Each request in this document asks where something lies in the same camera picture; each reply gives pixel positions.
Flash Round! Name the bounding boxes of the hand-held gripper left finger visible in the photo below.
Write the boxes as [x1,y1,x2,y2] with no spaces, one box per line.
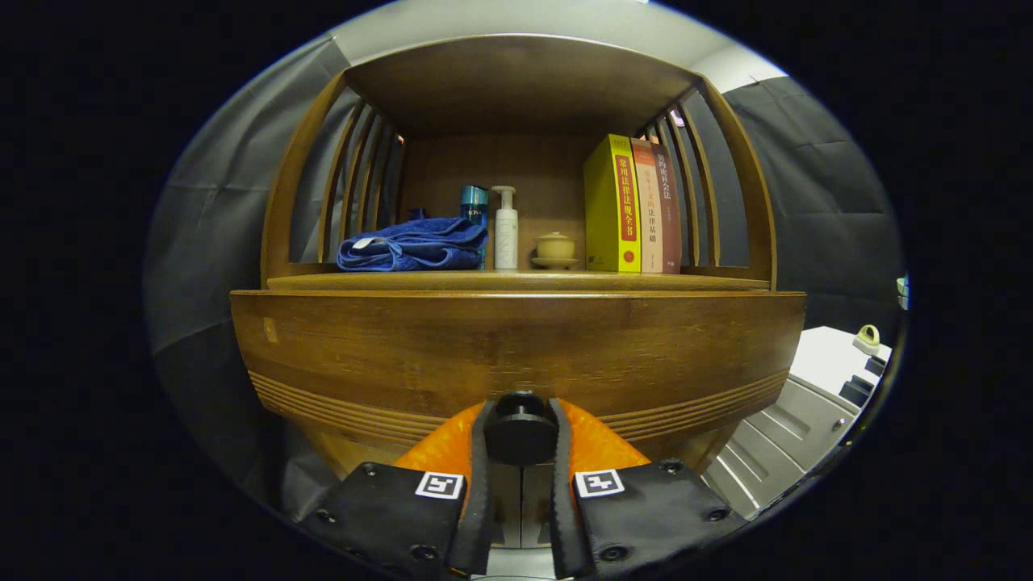
[295,399,497,578]

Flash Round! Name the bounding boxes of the wooden countertop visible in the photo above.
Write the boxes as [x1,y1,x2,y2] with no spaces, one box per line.
[266,269,772,293]

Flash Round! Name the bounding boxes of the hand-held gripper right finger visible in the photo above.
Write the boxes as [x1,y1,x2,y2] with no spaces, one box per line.
[549,398,747,580]

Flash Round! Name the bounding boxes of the brown book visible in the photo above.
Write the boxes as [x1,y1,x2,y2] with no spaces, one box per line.
[650,143,683,274]

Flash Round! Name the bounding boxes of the white side cabinet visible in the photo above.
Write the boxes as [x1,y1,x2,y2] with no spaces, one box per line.
[702,325,893,521]

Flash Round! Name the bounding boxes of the yellow book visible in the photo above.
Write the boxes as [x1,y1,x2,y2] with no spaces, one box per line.
[583,134,642,274]

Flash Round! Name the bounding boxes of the wooden cabinet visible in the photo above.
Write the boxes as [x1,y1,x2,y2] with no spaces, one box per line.
[230,34,808,550]

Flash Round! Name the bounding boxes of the beige lidded teacup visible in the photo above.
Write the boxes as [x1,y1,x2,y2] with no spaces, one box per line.
[530,232,580,270]

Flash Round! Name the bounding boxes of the teal bottle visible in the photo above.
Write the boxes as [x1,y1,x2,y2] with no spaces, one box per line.
[460,185,490,271]

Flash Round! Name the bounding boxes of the blue folded towel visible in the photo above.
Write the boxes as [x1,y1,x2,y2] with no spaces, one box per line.
[337,216,490,273]

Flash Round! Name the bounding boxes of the wooden drawer with black knob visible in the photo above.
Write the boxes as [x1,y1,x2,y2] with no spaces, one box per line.
[230,289,808,477]

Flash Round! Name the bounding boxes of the white pump bottle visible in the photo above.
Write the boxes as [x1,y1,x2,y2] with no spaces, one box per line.
[492,186,520,270]

